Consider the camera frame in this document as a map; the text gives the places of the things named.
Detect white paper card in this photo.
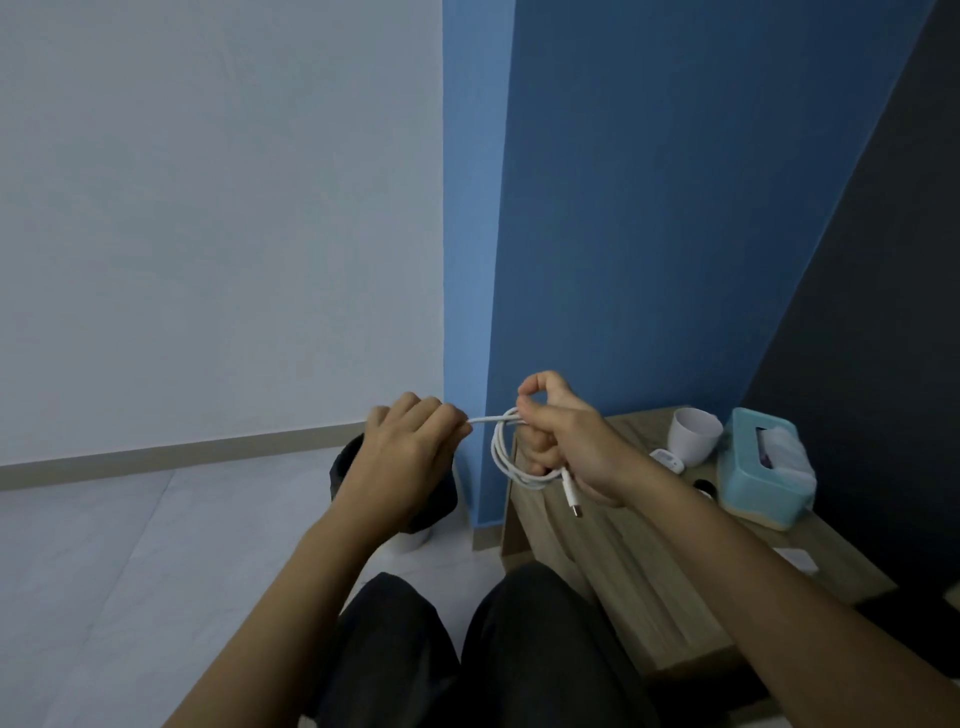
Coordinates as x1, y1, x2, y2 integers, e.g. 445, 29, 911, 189
771, 546, 820, 578

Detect person's black trousers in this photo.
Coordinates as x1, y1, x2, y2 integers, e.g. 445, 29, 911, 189
309, 561, 663, 728

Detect wooden side table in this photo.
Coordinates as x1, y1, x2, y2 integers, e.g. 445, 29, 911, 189
499, 407, 899, 682

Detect white charging cable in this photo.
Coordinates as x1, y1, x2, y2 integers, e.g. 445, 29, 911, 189
456, 407, 584, 521

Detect white cup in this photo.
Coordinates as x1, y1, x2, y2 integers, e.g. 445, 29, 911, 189
666, 407, 726, 468

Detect black waste bin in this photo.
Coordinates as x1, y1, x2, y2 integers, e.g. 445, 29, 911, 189
329, 432, 461, 555

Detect person's left forearm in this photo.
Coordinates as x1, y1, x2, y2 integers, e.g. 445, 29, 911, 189
163, 501, 399, 728

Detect white tissue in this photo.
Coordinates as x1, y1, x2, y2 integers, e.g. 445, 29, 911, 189
756, 426, 817, 490

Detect person's left hand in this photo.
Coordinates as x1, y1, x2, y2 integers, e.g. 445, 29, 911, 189
333, 391, 474, 536

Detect person's right forearm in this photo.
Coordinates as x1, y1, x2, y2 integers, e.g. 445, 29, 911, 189
611, 450, 960, 728

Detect person's right hand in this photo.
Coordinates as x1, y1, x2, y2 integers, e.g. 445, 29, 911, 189
515, 370, 640, 509

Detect light blue tissue box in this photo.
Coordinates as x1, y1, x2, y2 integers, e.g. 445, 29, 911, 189
715, 407, 818, 533

